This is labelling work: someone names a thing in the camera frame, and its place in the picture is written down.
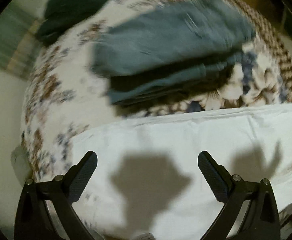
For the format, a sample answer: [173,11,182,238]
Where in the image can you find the green plaid cloth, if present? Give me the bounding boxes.
[0,11,41,80]

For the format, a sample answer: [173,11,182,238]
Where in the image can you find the floral fleece blanket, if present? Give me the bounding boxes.
[21,0,288,179]

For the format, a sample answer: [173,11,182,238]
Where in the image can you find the white pants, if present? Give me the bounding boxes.
[73,103,292,239]

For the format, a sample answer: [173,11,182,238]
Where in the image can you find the folded teal-grey pants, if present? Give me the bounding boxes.
[92,0,256,106]

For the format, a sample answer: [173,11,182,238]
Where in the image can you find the folded dark green garment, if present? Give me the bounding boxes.
[35,0,108,47]

